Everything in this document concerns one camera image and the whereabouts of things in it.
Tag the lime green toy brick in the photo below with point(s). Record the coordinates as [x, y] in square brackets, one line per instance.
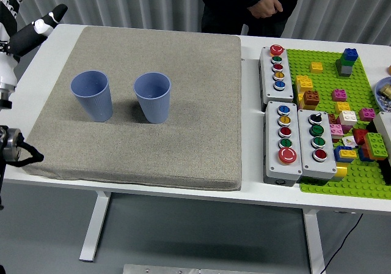
[376, 144]

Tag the white toy brick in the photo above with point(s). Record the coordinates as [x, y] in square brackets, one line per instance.
[348, 118]

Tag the grey toy brick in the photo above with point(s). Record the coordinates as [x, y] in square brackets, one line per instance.
[344, 71]

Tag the silver metal fitting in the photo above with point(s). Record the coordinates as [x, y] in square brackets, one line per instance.
[385, 101]

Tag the lime green studded baseplate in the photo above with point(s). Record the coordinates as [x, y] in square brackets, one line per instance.
[327, 57]

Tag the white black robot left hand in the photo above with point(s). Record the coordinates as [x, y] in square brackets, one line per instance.
[27, 34]

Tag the orange toy brick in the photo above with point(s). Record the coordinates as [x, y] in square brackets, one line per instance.
[380, 157]

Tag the grey box black selector switch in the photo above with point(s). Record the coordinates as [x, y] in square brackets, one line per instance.
[328, 164]

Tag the narrow yellow toy brick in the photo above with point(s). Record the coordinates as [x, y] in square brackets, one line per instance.
[300, 101]

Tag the dark green toy brick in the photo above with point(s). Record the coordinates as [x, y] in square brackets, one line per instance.
[342, 62]

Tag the grey box large red mushroom button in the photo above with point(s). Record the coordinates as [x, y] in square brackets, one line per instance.
[272, 164]

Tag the grey-brown fabric mat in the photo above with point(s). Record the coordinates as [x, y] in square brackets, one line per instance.
[171, 139]

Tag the light pink toy brick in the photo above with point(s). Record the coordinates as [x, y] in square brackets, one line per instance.
[336, 131]

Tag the smooth yellow toy brick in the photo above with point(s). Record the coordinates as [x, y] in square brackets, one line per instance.
[340, 171]

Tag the magenta toy brick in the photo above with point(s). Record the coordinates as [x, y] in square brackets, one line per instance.
[346, 128]
[339, 95]
[366, 114]

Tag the small dark brown brick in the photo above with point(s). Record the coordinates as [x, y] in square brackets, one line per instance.
[331, 118]

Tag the white table leg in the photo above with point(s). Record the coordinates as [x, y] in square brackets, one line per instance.
[314, 240]
[94, 225]

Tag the person's left hand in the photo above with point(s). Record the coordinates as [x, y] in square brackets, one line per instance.
[265, 6]

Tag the brass fitting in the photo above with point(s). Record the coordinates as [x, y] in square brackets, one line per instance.
[386, 89]

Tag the blue bowl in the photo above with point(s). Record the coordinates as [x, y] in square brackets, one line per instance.
[378, 101]

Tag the grey box small red mushroom button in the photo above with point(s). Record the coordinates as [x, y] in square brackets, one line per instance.
[281, 93]

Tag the dark blue toy brick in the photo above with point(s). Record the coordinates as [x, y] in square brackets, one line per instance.
[363, 156]

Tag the white pleated curtain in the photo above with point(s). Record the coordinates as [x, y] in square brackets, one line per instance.
[351, 11]

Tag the large yellow toy brick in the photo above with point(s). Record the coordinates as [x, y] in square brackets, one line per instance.
[304, 82]

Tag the white box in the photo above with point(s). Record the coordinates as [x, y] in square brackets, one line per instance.
[385, 125]

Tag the small yellow toy brick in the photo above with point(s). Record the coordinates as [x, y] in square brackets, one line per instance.
[316, 67]
[342, 107]
[348, 153]

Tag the person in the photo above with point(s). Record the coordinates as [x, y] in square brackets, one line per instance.
[226, 5]

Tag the brown toy brick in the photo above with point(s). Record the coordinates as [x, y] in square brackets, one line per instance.
[311, 98]

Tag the red toy brick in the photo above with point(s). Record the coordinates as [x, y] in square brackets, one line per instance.
[360, 135]

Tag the blue ribbed plastic cup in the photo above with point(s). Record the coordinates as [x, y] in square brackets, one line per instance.
[152, 109]
[93, 102]

